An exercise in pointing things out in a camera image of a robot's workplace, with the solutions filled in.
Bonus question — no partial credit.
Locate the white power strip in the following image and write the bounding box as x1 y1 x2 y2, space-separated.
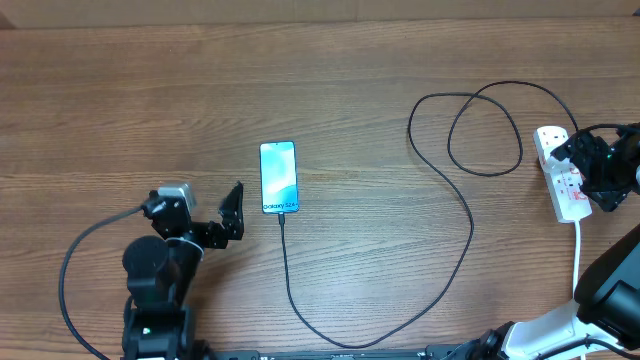
533 126 592 223

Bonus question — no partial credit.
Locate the white charger plug adapter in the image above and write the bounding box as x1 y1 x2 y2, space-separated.
539 149 571 173

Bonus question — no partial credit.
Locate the blue Galaxy smartphone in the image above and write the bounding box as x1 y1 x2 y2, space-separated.
259 141 299 214

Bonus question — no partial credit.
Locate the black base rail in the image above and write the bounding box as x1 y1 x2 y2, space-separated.
210 340 478 360

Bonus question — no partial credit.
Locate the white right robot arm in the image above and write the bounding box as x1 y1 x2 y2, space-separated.
465 124 639 359

